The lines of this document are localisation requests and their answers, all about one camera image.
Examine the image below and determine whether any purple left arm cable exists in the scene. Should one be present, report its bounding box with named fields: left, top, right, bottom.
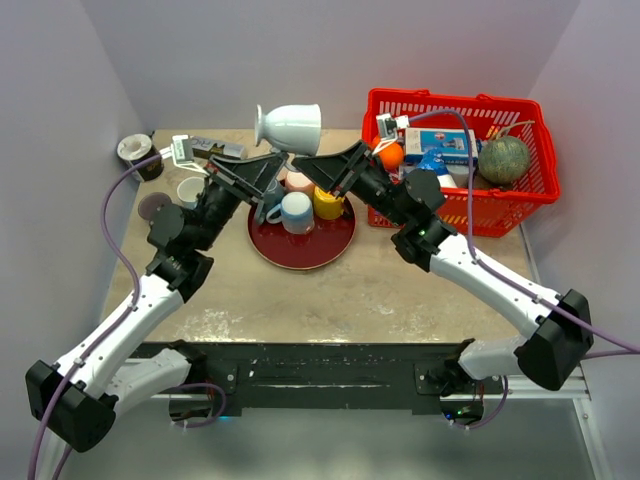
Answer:
left=27, top=153, right=166, bottom=480

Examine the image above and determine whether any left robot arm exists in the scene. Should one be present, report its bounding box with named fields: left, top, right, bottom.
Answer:
left=25, top=152, right=288, bottom=452

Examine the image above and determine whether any yellow mug black handle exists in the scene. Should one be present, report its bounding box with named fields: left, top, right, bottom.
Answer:
left=312, top=186, right=344, bottom=221

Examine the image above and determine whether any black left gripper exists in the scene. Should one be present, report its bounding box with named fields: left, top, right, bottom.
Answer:
left=194, top=152, right=289, bottom=252

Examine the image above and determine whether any dark teal faceted mug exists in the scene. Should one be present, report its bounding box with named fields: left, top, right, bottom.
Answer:
left=254, top=179, right=285, bottom=225

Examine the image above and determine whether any grey footed mug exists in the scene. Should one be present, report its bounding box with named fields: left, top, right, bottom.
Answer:
left=254, top=104, right=322, bottom=156

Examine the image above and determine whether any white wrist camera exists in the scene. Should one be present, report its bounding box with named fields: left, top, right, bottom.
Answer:
left=170, top=134, right=206, bottom=175
left=373, top=113, right=410, bottom=154

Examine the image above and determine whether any blue white bottle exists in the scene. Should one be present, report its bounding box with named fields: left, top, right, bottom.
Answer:
left=416, top=148, right=457, bottom=188

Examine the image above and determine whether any black face tissue roll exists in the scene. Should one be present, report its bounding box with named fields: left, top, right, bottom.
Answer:
left=116, top=133, right=164, bottom=182

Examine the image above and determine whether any blue mug white base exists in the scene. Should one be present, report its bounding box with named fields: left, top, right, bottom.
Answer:
left=265, top=192, right=315, bottom=235

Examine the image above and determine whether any lilac mug black handle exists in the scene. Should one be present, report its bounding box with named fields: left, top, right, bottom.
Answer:
left=137, top=192, right=172, bottom=222

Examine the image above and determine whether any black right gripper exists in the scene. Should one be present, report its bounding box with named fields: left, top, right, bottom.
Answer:
left=292, top=141, right=409, bottom=228

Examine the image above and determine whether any pink mug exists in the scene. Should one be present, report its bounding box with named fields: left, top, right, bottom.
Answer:
left=284, top=171, right=315, bottom=199

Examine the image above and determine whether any blue white product box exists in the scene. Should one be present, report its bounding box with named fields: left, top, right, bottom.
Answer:
left=404, top=127, right=479, bottom=164

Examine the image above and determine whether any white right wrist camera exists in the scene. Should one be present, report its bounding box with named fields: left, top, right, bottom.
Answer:
left=373, top=113, right=410, bottom=154

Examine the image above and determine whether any silver black rectangular box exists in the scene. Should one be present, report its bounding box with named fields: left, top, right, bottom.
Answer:
left=190, top=135, right=247, bottom=159

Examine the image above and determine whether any aluminium frame rail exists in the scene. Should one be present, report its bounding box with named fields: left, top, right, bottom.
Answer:
left=36, top=224, right=612, bottom=480

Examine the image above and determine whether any light blue faceted mug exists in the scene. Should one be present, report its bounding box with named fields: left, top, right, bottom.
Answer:
left=176, top=176, right=205, bottom=210

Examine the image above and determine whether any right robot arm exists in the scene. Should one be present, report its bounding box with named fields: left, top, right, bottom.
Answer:
left=293, top=141, right=594, bottom=396

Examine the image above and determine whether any red plastic shopping basket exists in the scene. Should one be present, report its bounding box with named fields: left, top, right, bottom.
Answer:
left=362, top=88, right=561, bottom=237

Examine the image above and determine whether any orange ball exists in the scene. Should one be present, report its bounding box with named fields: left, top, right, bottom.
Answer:
left=369, top=136, right=405, bottom=171

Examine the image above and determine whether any green melon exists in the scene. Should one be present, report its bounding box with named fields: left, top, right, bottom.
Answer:
left=478, top=135, right=531, bottom=185

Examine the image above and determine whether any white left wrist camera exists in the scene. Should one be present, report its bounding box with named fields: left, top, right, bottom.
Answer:
left=170, top=134, right=206, bottom=175

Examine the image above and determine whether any round red lacquer tray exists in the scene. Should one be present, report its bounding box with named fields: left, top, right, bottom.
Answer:
left=246, top=199, right=357, bottom=270

